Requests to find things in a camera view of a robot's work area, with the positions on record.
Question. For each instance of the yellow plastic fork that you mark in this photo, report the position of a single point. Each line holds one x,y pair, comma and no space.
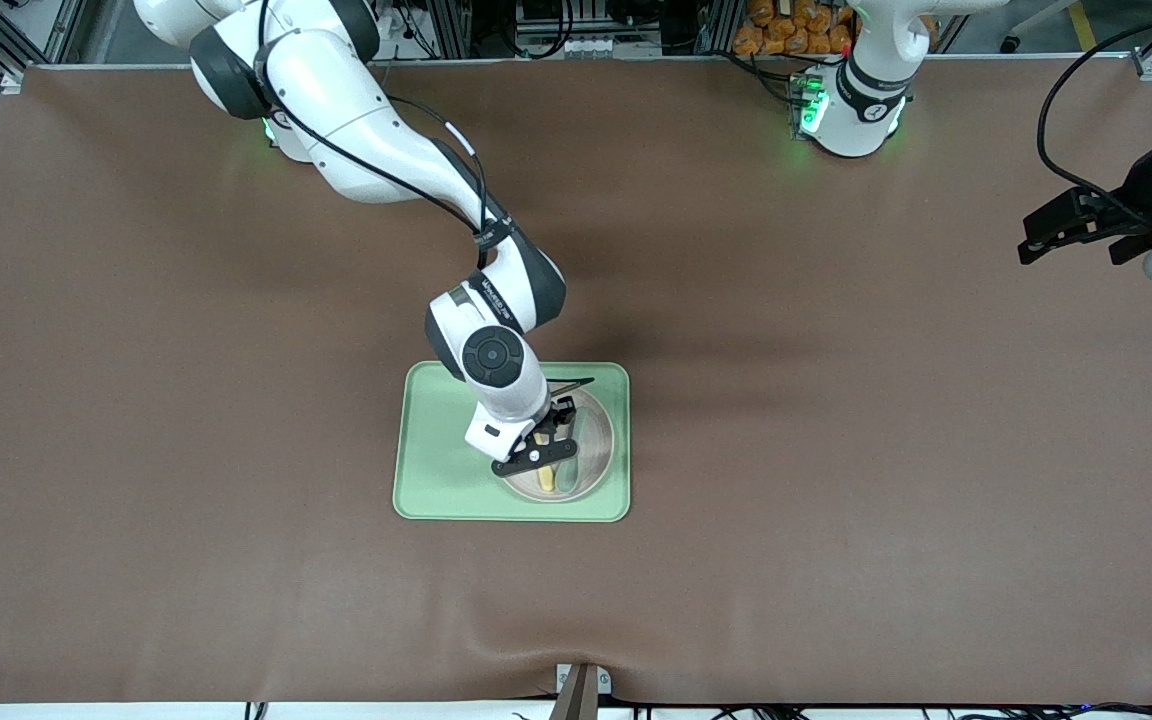
548,480

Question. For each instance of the metal table clamp bracket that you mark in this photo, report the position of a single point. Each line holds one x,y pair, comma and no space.
581,695

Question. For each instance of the aluminium frame post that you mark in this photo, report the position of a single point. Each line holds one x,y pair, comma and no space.
723,25
453,25

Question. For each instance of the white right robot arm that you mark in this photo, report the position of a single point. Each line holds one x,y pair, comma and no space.
336,90

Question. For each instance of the light green rectangular tray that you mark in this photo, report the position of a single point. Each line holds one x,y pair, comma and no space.
436,450

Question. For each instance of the green plastic spoon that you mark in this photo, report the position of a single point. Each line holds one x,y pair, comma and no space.
570,478

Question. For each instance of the round white plate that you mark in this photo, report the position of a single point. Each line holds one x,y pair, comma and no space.
598,450

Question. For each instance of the brown table mat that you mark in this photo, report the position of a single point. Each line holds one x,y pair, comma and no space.
236,400

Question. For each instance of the white connector block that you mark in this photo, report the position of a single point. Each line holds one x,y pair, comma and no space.
576,47

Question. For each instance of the orange snack bag pile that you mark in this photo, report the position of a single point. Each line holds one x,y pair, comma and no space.
786,30

